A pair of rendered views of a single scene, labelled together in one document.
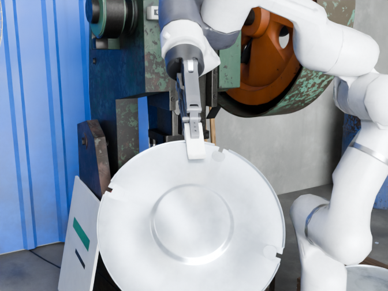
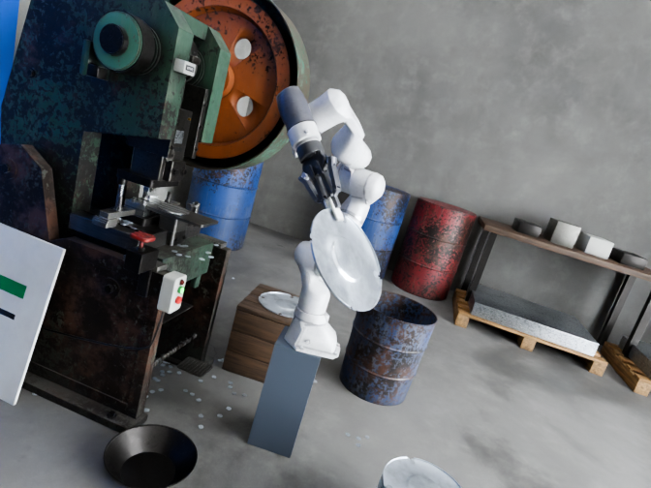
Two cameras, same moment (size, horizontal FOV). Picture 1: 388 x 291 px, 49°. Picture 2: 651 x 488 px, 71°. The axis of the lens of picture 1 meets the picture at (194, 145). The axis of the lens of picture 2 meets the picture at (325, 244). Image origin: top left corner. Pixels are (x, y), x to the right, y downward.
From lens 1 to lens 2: 0.94 m
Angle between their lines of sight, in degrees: 48
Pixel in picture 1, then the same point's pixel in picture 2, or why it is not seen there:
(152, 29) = (174, 80)
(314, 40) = (356, 146)
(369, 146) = (356, 213)
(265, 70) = (221, 129)
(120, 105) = (86, 138)
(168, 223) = (341, 259)
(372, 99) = (371, 187)
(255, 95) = (209, 149)
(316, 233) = not seen: hidden behind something
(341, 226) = not seen: hidden behind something
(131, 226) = (327, 261)
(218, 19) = (325, 124)
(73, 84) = not seen: outside the picture
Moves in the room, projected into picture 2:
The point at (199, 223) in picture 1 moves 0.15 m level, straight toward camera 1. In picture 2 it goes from (352, 259) to (395, 282)
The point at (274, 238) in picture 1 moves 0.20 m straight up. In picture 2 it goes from (375, 267) to (396, 200)
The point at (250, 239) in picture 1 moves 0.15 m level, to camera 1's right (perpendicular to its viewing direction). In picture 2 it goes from (368, 267) to (398, 266)
